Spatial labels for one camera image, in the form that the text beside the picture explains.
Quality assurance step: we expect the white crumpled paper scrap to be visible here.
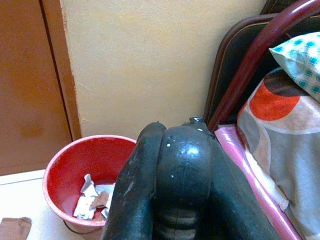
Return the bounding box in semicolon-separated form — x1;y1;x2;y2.
73;173;117;221

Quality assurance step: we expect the thin wire bucket handle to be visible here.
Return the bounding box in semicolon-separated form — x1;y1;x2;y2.
62;219;103;235

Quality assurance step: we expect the brown wooden door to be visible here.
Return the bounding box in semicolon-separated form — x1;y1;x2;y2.
0;0;74;176

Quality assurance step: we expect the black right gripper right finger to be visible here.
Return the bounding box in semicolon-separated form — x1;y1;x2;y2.
189;116;281;240

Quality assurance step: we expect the red plastic bucket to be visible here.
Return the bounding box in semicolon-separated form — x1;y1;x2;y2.
42;134;138;228

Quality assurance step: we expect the brown wooden door frame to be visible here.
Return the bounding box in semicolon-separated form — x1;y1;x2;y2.
39;0;83;141

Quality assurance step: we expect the dark red metal bed rail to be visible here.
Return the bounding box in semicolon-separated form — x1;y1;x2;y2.
207;0;320;132

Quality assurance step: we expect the dark brown bed headboard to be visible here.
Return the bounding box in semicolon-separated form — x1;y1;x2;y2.
203;0;320;126

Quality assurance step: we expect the teal checked white pillow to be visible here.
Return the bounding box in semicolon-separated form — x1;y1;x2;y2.
268;31;320;102

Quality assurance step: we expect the brown paper scrap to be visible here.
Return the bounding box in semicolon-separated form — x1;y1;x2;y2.
89;191;114;210

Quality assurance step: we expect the orange circle patterned bedsheet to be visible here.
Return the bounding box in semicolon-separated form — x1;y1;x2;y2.
236;67;320;240

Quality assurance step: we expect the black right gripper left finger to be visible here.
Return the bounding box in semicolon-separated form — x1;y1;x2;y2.
99;121;168;240

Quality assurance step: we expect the pink plastic mattress cover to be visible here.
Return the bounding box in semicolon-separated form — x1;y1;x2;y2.
214;124;303;240

